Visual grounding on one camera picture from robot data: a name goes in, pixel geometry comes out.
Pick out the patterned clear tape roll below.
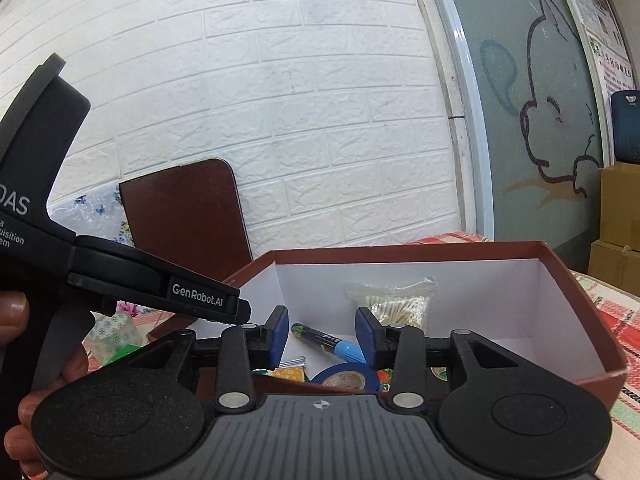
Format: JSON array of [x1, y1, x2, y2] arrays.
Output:
[[84, 312, 142, 364]]

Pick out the green cardboard box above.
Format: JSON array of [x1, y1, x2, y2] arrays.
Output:
[[104, 344, 140, 366]]

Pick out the person's left hand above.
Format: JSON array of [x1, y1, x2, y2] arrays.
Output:
[[1, 292, 88, 479]]

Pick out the bag of cotton swabs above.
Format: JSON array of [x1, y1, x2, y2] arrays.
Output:
[[345, 278, 437, 333]]

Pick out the black blue marker pen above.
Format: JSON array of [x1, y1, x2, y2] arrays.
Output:
[[291, 323, 367, 364]]

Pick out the yellow snack packet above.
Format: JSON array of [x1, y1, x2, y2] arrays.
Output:
[[253, 365, 307, 384]]

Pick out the blue electrical tape roll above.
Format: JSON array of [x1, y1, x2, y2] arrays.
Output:
[[311, 363, 381, 392]]

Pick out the floral plastic bedding bag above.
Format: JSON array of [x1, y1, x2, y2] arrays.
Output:
[[49, 183, 134, 246]]

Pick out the brown cardboard storage box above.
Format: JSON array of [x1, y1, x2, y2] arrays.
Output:
[[150, 239, 629, 413]]

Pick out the plaid bed sheet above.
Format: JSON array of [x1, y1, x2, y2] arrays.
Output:
[[84, 231, 640, 480]]

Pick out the lower cardboard carton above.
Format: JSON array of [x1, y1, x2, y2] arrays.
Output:
[[588, 240, 640, 296]]

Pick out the cardboard carton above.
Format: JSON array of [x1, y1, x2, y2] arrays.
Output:
[[588, 240, 640, 296], [600, 162, 640, 252]]

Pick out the upper cardboard carton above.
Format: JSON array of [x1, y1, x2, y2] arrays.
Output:
[[600, 162, 640, 252]]

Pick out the dark blue chair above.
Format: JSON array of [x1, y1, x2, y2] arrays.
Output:
[[611, 90, 640, 164]]

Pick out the white door frame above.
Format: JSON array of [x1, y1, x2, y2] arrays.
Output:
[[416, 0, 496, 238]]

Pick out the wall poster notice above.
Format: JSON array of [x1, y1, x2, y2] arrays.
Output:
[[546, 0, 637, 94]]

